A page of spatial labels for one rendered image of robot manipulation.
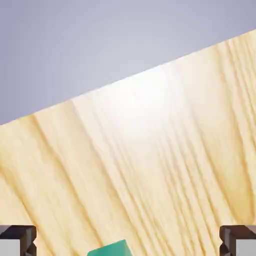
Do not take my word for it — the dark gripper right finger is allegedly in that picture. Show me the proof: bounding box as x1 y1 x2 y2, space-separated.
219 225 256 256

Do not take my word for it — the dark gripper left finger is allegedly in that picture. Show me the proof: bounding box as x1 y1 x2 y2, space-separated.
0 225 38 256

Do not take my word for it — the small green cube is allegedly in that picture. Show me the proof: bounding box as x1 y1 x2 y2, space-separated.
86 239 133 256

